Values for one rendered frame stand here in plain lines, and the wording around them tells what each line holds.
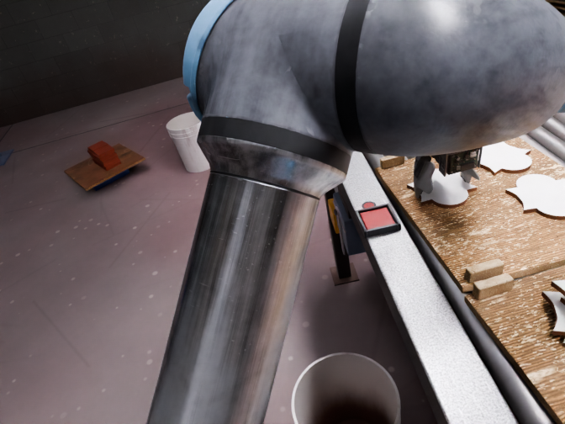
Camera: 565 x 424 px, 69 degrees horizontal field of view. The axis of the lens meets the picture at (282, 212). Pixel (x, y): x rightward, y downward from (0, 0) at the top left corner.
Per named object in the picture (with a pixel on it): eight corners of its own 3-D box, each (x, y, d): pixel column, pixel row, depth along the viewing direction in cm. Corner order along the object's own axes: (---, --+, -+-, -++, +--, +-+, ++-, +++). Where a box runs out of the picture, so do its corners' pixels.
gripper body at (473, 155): (442, 180, 78) (446, 124, 70) (422, 156, 85) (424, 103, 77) (481, 170, 78) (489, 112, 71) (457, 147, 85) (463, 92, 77)
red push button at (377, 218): (367, 235, 85) (366, 230, 85) (360, 217, 90) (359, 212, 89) (396, 228, 85) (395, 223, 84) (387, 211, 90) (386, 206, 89)
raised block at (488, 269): (468, 285, 68) (470, 273, 66) (462, 278, 69) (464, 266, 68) (504, 276, 68) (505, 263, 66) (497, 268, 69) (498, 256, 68)
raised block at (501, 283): (477, 301, 65) (479, 289, 63) (471, 293, 67) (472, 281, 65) (513, 291, 65) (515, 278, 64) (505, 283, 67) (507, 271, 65)
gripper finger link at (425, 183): (415, 209, 84) (436, 171, 79) (403, 193, 88) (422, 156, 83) (428, 211, 85) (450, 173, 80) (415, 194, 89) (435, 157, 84)
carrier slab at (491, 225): (462, 294, 69) (462, 287, 68) (374, 173, 102) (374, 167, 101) (660, 239, 70) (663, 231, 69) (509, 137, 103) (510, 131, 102)
